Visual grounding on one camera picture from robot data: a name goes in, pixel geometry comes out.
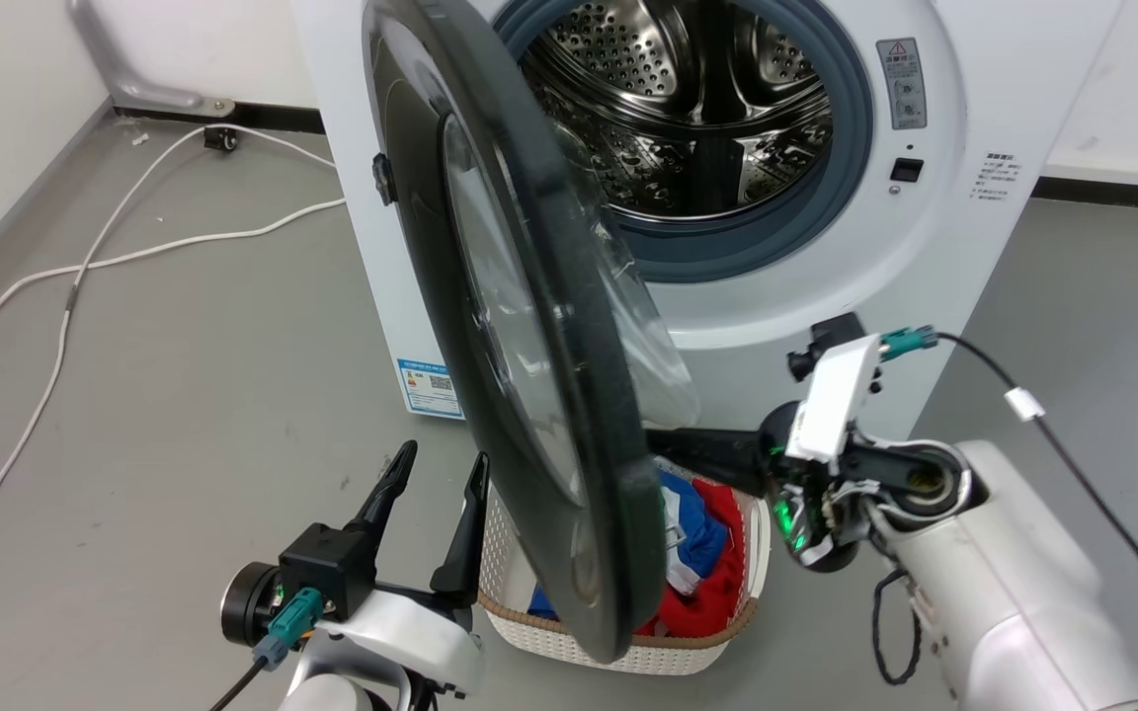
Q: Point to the grey metal wall pipe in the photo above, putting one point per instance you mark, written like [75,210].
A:
[124,84]

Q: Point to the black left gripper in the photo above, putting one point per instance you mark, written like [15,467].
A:
[332,563]

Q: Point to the white woven laundry basket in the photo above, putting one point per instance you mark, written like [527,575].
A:
[520,617]

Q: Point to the dark grey round washer door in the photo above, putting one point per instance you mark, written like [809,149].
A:
[529,326]

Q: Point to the grey-blue rubber door gasket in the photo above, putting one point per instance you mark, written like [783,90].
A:
[851,109]

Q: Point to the blue and white garment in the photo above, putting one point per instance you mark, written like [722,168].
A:
[692,538]

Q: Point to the blue white energy label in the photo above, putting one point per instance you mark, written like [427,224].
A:
[429,387]

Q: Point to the red garment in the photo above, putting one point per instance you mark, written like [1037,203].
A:
[717,583]

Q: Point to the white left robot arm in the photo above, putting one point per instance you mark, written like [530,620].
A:
[332,696]

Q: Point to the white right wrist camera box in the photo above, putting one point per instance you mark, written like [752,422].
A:
[836,395]

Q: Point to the small printed text sticker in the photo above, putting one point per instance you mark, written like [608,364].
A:
[996,176]

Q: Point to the white front-load washing machine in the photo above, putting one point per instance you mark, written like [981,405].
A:
[925,257]

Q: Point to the grey warning label sticker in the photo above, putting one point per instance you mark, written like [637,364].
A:
[902,84]

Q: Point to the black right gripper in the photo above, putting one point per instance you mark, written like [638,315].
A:
[806,513]

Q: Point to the perforated steel washer drum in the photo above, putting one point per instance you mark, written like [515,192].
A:
[688,99]

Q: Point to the small black floor stopper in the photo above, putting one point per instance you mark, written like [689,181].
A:
[221,139]

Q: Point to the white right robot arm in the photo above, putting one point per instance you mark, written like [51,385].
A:
[1004,592]

